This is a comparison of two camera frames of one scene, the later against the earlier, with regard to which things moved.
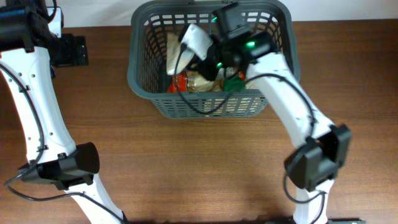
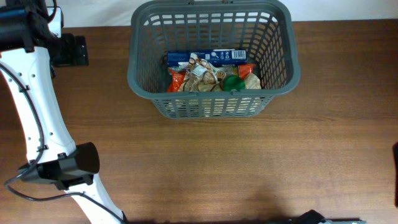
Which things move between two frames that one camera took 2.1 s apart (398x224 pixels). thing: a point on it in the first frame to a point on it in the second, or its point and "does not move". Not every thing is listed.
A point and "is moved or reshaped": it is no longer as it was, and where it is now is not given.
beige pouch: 173,45 to 201,76
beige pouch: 196,83 is moved or reshaped
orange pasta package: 182,81 does not move
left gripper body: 68,53 does not move
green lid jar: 234,83 does not move
